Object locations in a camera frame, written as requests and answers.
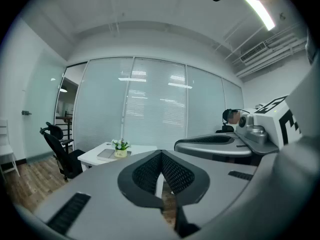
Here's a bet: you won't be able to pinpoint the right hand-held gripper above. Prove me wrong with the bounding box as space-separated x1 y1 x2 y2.
174 95 304 159

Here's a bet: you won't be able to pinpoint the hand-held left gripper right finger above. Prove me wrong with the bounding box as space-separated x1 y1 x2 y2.
161 148 259 239

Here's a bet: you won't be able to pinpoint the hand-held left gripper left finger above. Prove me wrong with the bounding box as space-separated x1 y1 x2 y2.
32 148 182 240

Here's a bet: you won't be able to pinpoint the grey tray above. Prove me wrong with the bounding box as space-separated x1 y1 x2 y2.
96 148 133 163

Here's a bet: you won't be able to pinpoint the blue white flower bouquet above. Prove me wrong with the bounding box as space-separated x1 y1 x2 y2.
111 138 132 159

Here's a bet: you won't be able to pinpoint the black backpack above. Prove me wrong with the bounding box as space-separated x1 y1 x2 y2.
215 124 235 134

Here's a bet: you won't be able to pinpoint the white table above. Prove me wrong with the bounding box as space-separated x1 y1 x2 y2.
77 141 165 199

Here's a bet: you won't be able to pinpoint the black office chair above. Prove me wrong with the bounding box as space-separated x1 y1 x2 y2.
39 121 87 181

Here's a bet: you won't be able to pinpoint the glass partition with blinds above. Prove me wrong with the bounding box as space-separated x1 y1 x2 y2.
74 56 245 152

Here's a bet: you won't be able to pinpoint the dark metal shelf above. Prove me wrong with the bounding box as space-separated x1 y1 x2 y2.
54 110 76 149

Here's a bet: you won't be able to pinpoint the ceiling air vent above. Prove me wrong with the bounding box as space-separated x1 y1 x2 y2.
239 41 269 64

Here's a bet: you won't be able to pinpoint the white chair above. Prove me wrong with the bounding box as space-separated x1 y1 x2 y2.
0 118 21 182

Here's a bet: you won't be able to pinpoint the white ceiling pipes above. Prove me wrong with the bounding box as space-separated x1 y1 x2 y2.
223 25 309 79

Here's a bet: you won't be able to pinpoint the frosted glass door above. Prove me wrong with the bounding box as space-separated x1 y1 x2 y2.
23 50 67 164

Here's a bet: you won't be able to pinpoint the ceiling tube light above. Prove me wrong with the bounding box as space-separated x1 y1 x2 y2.
239 0 277 32

